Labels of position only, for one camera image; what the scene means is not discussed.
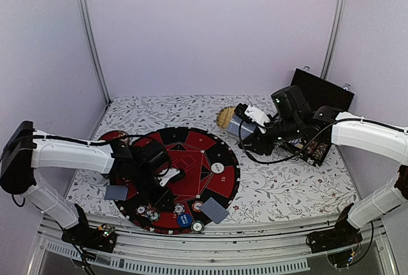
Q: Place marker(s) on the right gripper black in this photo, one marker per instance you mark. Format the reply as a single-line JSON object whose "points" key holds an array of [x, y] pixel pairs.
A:
{"points": [[261, 145]]}

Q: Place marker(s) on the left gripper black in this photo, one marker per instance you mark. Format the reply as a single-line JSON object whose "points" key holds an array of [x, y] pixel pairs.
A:
{"points": [[160, 200]]}

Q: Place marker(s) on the dealt blue card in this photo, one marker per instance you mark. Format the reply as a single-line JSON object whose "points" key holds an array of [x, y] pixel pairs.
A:
{"points": [[214, 211], [115, 192]]}

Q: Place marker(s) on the blue white poker chip stack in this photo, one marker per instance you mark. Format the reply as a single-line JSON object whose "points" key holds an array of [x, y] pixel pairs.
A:
{"points": [[152, 216]]}

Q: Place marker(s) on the red white poker chip stack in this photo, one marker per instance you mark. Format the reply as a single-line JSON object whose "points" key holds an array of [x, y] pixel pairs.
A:
{"points": [[197, 206]]}

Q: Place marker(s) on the round red black poker mat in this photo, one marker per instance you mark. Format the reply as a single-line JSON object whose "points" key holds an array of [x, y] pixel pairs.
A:
{"points": [[194, 151]]}

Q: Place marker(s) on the blue small blind button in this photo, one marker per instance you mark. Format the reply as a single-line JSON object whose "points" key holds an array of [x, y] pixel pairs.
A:
{"points": [[184, 220]]}

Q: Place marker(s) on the white dealer button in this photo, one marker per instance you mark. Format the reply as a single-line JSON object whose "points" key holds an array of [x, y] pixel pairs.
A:
{"points": [[217, 168]]}

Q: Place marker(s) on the green poker chip stack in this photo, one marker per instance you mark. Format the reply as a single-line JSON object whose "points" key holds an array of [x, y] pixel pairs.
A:
{"points": [[197, 227]]}

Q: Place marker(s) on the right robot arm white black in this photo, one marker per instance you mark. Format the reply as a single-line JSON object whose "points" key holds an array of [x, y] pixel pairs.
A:
{"points": [[344, 129]]}

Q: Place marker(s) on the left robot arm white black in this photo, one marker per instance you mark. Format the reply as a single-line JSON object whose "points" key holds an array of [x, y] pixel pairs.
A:
{"points": [[29, 149]]}

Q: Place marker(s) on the black poker set case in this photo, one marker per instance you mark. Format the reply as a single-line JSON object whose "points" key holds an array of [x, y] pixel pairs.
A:
{"points": [[319, 92]]}

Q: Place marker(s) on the red floral round dish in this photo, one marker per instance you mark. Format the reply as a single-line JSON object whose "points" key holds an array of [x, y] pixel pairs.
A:
{"points": [[110, 135]]}

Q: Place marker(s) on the woven bamboo tray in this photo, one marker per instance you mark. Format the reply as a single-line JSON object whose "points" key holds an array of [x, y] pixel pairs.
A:
{"points": [[224, 117]]}

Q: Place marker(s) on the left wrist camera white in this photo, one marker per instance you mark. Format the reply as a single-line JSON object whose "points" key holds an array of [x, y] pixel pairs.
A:
{"points": [[170, 175]]}

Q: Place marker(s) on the aluminium frame post right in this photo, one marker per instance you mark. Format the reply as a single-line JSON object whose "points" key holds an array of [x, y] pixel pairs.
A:
{"points": [[334, 33]]}

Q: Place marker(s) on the aluminium frame post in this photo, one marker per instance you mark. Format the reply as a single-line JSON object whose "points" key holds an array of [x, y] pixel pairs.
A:
{"points": [[91, 43], [334, 33]]}

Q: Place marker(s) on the aluminium front rail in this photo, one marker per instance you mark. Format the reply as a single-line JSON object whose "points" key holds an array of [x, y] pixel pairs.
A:
{"points": [[231, 248]]}

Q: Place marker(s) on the aluminium frame post left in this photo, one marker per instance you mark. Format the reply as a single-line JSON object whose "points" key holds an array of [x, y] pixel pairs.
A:
{"points": [[91, 43]]}

